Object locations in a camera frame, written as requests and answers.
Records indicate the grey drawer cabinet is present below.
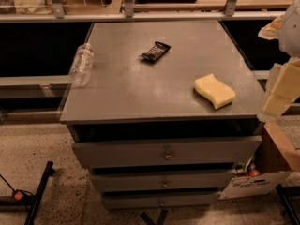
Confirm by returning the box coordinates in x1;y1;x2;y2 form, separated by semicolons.
61;21;263;200

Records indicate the cardboard box with label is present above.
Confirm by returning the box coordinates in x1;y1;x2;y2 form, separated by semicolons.
220;122;300;200

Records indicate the yellow wavy sponge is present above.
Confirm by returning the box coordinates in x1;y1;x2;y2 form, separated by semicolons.
194;74;235;110

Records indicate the black metal stand leg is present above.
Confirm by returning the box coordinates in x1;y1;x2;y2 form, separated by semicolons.
24;161;55;225

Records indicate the orange bottle in box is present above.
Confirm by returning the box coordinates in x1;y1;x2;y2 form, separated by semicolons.
247;163;261;177

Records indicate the bottom grey drawer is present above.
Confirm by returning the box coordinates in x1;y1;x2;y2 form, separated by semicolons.
102;191;221;210

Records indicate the black rxbar chocolate wrapper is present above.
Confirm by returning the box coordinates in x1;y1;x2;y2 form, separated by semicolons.
141;41;171;63

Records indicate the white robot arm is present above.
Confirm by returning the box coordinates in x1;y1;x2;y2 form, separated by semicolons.
258;0;300;122

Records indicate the metal shelf rail frame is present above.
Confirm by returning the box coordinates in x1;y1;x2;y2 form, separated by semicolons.
0;0;294;23

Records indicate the middle grey drawer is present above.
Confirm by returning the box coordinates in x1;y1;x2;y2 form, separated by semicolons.
91;170;233;192

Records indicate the black cable with orange tag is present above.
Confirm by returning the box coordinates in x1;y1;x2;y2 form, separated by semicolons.
0;173;34;204

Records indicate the grey drawer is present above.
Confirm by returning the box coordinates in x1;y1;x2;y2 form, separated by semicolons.
91;170;233;192
102;191;221;210
72;136;263;168

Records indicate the clear plastic water bottle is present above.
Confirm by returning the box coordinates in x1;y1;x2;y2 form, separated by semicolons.
68;43;94;88

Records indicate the top grey drawer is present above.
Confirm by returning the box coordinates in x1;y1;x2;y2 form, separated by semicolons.
72;136;263;168

